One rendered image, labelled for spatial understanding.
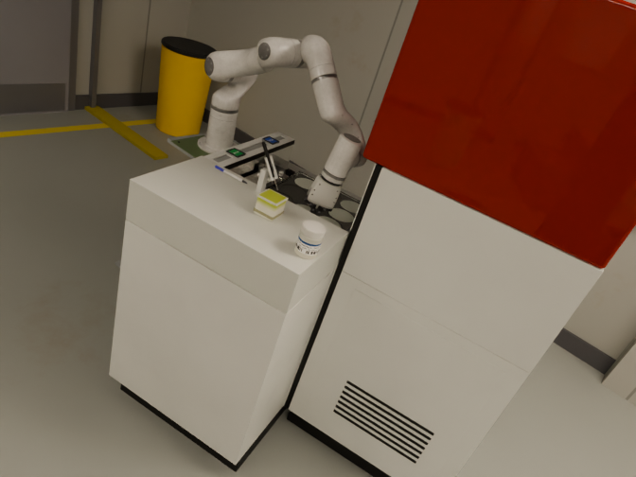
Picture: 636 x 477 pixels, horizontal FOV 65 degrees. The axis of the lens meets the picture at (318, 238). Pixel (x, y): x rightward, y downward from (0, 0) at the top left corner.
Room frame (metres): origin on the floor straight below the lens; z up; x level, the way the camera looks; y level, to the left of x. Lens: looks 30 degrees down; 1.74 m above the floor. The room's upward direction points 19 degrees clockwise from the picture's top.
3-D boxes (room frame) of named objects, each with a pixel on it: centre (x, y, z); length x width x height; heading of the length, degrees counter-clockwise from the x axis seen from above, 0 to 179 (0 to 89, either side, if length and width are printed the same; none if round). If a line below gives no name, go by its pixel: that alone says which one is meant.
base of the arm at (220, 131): (2.08, 0.57, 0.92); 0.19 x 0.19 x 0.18
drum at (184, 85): (4.07, 1.49, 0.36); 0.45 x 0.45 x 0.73
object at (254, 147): (1.90, 0.37, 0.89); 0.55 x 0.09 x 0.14; 162
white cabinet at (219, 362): (1.69, 0.17, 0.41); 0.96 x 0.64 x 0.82; 162
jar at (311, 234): (1.25, 0.02, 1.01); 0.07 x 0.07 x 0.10
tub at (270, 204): (1.40, 0.18, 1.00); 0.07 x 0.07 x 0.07; 72
